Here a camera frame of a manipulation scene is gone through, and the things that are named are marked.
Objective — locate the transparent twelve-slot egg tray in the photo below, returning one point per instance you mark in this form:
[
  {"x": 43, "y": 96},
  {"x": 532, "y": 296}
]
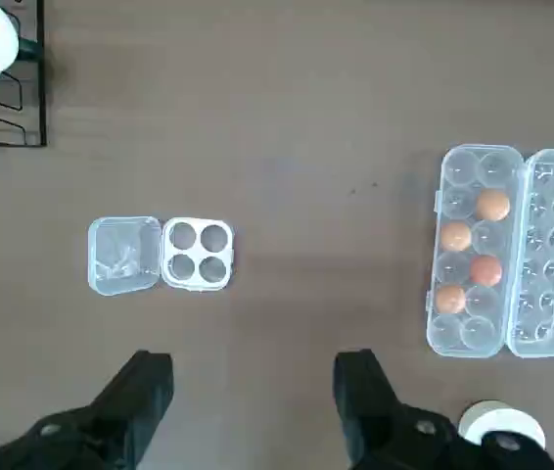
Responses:
[{"x": 526, "y": 254}]

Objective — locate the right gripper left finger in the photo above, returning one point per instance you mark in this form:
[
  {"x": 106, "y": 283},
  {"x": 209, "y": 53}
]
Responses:
[{"x": 86, "y": 436}]

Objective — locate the white round paper bowl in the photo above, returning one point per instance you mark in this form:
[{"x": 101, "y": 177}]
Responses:
[{"x": 497, "y": 418}]

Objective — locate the reddish brown egg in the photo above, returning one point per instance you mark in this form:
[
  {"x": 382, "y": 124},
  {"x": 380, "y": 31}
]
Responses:
[{"x": 486, "y": 269}]

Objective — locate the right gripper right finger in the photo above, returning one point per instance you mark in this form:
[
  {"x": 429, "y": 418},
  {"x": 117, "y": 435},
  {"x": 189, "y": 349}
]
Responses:
[{"x": 380, "y": 431}]

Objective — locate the clear four-slot egg tray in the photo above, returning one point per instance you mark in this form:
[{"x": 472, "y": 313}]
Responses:
[{"x": 159, "y": 254}]

